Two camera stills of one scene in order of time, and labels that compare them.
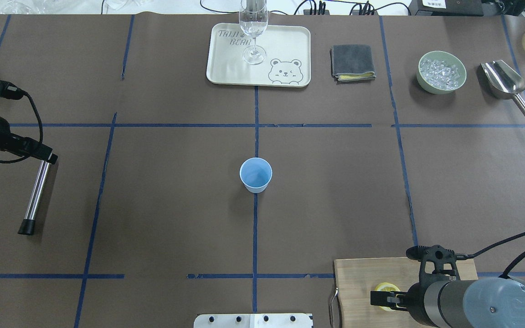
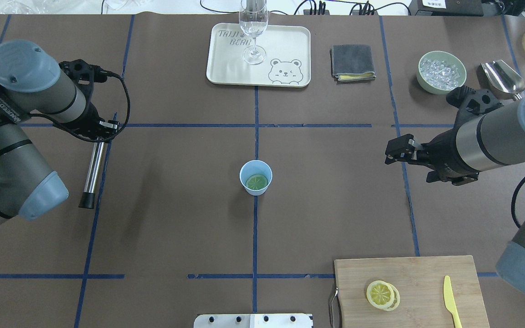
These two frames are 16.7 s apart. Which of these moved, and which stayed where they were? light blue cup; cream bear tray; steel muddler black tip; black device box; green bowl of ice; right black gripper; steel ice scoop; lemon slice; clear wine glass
Moved: lemon slice; steel muddler black tip; right black gripper
Stayed: black device box; green bowl of ice; clear wine glass; light blue cup; steel ice scoop; cream bear tray
